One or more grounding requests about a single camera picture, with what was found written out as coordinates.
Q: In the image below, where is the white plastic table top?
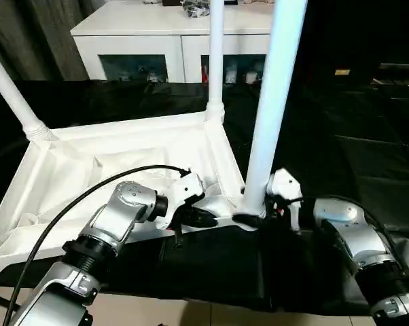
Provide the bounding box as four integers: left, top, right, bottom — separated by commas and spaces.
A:
0, 111, 268, 278

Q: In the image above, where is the black mat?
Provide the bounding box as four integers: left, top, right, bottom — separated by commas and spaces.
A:
0, 79, 409, 315

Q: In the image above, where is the white low cabinet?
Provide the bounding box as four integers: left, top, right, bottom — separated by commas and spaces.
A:
70, 0, 277, 84

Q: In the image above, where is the row of picture frames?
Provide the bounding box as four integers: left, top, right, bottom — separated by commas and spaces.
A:
162, 0, 241, 7

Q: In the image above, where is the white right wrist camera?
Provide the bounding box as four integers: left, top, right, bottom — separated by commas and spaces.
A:
265, 168, 304, 235

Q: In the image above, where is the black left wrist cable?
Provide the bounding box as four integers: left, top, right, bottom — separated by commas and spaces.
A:
2, 165, 192, 326

